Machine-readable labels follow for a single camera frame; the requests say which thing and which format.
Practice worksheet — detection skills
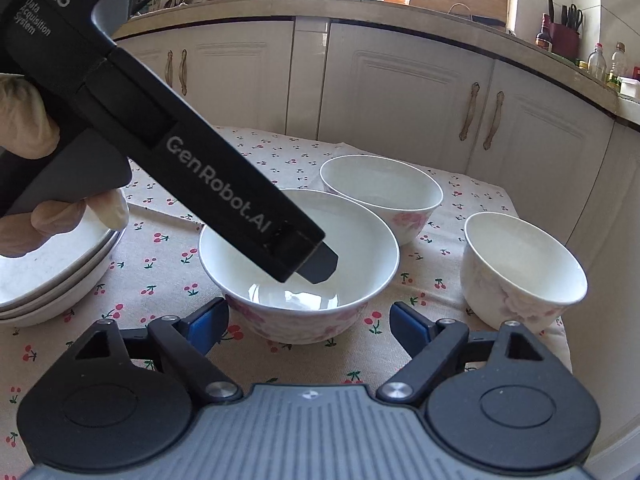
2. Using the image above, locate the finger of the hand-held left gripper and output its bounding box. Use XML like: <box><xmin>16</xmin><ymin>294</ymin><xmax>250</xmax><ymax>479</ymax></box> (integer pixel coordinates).
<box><xmin>299</xmin><ymin>242</ymin><xmax>340</xmax><ymax>284</ymax></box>

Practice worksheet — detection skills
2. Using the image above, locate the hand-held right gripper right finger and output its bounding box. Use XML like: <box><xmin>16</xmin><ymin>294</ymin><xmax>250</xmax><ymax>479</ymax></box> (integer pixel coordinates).
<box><xmin>377</xmin><ymin>301</ymin><xmax>546</xmax><ymax>403</ymax></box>

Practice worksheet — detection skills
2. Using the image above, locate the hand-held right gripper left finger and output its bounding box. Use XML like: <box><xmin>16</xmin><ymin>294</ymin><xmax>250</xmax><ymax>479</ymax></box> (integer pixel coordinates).
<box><xmin>75</xmin><ymin>297</ymin><xmax>244</xmax><ymax>403</ymax></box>

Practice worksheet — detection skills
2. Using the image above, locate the pink floral white bowl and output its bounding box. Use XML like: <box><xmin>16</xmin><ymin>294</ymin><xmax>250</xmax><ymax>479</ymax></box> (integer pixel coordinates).
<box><xmin>320</xmin><ymin>155</ymin><xmax>444</xmax><ymax>247</ymax></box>
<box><xmin>198</xmin><ymin>188</ymin><xmax>401</xmax><ymax>345</ymax></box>

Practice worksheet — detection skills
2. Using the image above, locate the pale floral white bowl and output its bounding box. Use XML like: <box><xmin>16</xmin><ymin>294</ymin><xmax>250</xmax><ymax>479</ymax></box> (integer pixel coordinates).
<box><xmin>461</xmin><ymin>211</ymin><xmax>589</xmax><ymax>333</ymax></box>

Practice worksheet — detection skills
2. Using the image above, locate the person's left hand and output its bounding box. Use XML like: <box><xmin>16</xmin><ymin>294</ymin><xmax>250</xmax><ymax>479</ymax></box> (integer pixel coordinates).
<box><xmin>0</xmin><ymin>74</ymin><xmax>130</xmax><ymax>259</ymax></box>

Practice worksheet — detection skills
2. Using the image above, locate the cherry print tablecloth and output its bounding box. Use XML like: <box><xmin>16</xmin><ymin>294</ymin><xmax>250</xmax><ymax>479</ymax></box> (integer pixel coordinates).
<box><xmin>0</xmin><ymin>126</ymin><xmax>573</xmax><ymax>468</ymax></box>

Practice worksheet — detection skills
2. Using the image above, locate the narrow white cabinet panel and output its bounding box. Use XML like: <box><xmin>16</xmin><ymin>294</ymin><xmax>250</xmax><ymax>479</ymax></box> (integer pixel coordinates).
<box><xmin>287</xmin><ymin>20</ymin><xmax>331</xmax><ymax>139</ymax></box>

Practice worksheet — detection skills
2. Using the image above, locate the dark soy sauce bottle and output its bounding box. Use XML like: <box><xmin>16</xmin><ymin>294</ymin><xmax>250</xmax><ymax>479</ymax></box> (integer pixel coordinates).
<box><xmin>536</xmin><ymin>13</ymin><xmax>553</xmax><ymax>52</ymax></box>

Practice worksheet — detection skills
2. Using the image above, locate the clear bottle red cap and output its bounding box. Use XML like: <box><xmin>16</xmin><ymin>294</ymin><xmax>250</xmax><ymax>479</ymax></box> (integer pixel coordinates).
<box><xmin>587</xmin><ymin>42</ymin><xmax>607</xmax><ymax>82</ymax></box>

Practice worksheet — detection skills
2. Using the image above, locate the dark red knife holder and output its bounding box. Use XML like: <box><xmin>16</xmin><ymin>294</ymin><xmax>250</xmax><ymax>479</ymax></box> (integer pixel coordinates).
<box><xmin>550</xmin><ymin>22</ymin><xmax>581</xmax><ymax>59</ymax></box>

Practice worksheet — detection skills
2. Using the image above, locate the clear bottle pale liquid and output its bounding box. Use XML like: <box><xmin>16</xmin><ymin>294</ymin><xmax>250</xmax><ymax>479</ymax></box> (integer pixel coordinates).
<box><xmin>607</xmin><ymin>41</ymin><xmax>627</xmax><ymax>91</ymax></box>

